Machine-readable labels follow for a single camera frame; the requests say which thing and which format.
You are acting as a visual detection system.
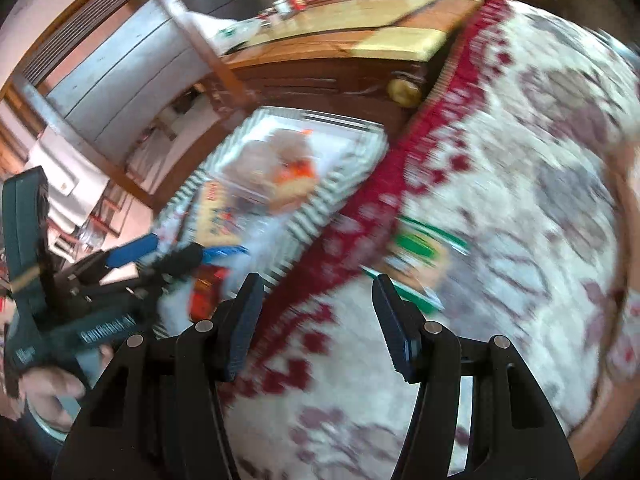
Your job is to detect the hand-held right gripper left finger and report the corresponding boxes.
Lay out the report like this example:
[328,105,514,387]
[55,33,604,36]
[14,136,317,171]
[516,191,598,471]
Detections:
[50,272,266,480]

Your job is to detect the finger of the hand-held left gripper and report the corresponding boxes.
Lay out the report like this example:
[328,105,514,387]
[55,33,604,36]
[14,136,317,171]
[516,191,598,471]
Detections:
[75,244,203,311]
[55,234,160,288]

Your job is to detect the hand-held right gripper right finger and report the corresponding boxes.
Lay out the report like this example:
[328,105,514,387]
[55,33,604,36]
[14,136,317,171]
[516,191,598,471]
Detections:
[372,274,581,480]

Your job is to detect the red snack packet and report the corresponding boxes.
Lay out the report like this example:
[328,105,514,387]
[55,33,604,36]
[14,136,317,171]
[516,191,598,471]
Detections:
[190,265,231,321]

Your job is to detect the beige cracker packet blue ends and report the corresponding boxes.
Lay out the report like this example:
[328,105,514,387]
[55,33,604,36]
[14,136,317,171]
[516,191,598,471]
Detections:
[192,180,251,261]

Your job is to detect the clear cracker packet green edges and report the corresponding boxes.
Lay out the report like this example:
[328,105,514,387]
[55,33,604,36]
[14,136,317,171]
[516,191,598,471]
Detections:
[362,215,471,316]

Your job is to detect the clear plastic snack bag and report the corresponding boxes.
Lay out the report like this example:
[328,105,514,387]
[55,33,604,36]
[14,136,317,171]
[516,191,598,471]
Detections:
[215,127,321,216]

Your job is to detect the green white striped box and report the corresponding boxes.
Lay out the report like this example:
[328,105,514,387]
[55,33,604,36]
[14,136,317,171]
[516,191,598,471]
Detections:
[155,107,391,341]

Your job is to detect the person's left hand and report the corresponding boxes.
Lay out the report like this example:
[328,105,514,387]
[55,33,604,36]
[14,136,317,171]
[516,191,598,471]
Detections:
[16,366,87,429]

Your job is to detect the floral plush blanket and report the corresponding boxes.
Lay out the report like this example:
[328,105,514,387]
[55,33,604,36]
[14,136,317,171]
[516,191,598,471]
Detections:
[220,0,640,480]

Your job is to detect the white plastic bag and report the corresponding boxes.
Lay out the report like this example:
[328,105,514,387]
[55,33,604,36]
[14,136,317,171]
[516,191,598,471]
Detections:
[192,12,263,53]

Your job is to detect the brass round knob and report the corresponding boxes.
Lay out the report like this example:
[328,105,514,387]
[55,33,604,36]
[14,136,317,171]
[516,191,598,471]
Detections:
[387,77,423,108]

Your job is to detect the wooden sideboard table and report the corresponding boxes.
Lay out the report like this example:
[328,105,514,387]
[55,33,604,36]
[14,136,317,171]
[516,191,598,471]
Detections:
[210,0,486,126]

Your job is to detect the yellow seat cushion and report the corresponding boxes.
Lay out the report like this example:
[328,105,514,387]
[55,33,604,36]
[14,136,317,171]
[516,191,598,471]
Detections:
[350,27,448,61]

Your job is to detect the wooden post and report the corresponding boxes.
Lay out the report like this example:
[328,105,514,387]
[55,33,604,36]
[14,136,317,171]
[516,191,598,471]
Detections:
[135,0,251,111]

